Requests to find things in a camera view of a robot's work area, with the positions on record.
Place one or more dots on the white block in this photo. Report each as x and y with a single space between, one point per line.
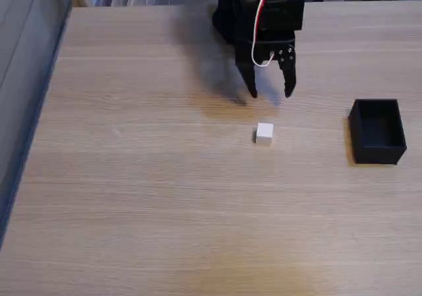
264 133

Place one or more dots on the black open box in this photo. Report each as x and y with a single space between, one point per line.
379 151

